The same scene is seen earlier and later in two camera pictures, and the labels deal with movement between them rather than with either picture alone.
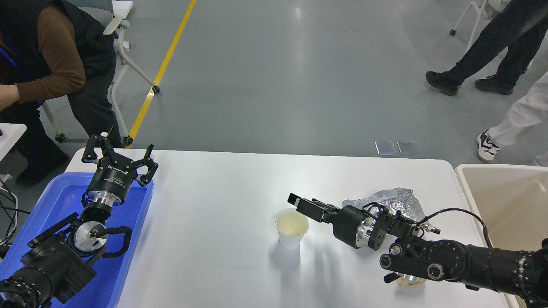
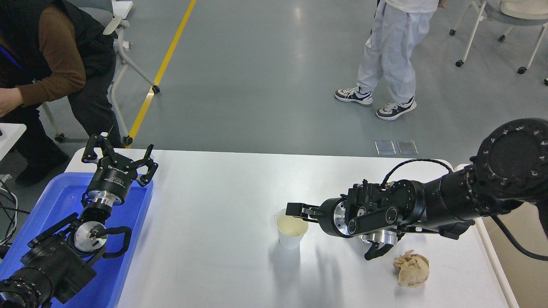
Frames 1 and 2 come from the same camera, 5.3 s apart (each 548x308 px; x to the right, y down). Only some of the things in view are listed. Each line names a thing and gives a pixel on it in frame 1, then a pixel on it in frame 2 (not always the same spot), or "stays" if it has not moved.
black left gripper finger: [147, 161] stays
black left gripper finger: [90, 154] stays
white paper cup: [291, 225] stays
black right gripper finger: [293, 199] → [305, 211]
